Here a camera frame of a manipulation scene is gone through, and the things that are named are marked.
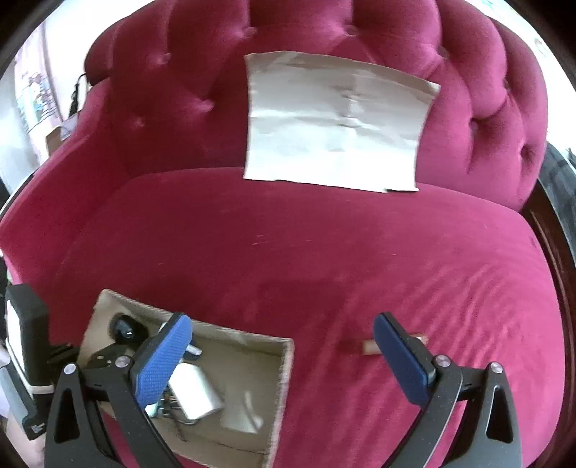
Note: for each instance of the black jar with white inside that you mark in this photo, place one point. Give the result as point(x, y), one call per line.
point(123, 330)

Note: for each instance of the dark wooden bed frame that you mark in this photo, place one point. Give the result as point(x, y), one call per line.
point(558, 270)

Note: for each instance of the small brown cardboard carton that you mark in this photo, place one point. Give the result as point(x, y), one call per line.
point(56, 139)

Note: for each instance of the cartoon printed cloth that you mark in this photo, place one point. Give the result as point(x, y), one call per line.
point(38, 94)

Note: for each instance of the large white charger plug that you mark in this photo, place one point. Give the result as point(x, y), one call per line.
point(193, 387)

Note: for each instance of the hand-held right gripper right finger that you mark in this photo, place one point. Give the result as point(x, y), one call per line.
point(398, 360)

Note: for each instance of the grey plaid blanket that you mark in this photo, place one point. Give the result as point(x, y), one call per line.
point(562, 180)

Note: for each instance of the brown paper sheet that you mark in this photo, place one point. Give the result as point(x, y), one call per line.
point(333, 126)

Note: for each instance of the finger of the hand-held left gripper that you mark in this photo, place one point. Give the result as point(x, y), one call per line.
point(104, 357)

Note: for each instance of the brown lipstick tube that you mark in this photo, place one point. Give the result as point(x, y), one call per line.
point(370, 347)

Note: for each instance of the red velvet tufted armchair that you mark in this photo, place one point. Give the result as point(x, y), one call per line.
point(315, 252)

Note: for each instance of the cardboard box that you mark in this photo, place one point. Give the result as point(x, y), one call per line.
point(243, 360)

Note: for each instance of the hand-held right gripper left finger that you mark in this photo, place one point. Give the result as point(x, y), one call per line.
point(162, 360)

